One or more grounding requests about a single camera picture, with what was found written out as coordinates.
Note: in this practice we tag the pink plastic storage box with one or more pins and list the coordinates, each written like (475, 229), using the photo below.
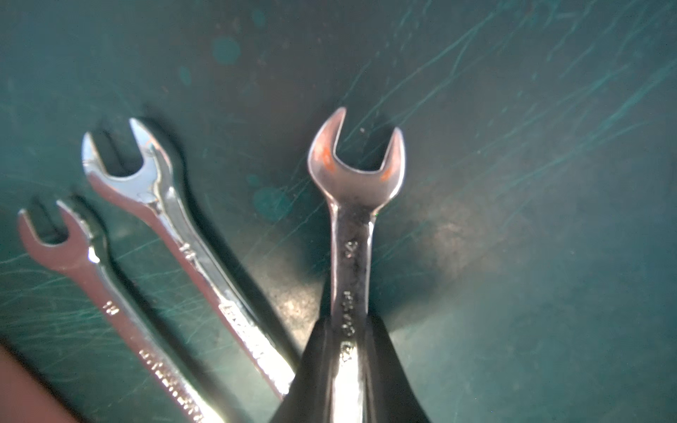
(24, 398)

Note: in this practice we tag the silver combination wrench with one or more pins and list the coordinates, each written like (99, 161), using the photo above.
(84, 258)
(157, 195)

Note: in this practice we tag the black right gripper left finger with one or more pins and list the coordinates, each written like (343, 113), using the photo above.
(309, 397)

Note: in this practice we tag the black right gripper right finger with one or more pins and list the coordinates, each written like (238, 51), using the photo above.
(389, 396)

